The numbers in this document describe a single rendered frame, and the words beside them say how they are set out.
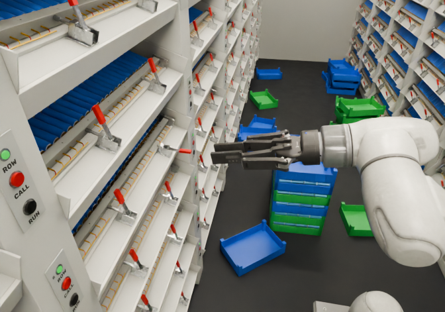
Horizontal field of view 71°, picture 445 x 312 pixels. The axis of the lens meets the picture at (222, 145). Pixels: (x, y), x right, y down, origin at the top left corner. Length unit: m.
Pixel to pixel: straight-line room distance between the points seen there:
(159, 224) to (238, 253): 0.88
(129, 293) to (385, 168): 0.65
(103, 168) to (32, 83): 0.22
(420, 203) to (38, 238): 0.54
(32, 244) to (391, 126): 0.61
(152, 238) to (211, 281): 0.80
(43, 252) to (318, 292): 1.44
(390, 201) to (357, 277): 1.32
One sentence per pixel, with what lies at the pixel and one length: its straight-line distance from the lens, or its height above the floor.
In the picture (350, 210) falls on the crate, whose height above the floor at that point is 0.01.
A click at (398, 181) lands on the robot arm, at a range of 0.58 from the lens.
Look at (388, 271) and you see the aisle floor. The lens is 1.95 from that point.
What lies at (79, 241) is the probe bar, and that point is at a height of 0.95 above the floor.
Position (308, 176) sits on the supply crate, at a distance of 1.66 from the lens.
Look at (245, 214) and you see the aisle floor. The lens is 2.01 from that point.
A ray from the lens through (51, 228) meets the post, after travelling 0.49.
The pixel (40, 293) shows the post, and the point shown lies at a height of 1.06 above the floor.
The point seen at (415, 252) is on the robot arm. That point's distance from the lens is 0.56.
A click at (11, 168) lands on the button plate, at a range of 0.42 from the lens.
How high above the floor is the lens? 1.45
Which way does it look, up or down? 34 degrees down
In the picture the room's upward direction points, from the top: straight up
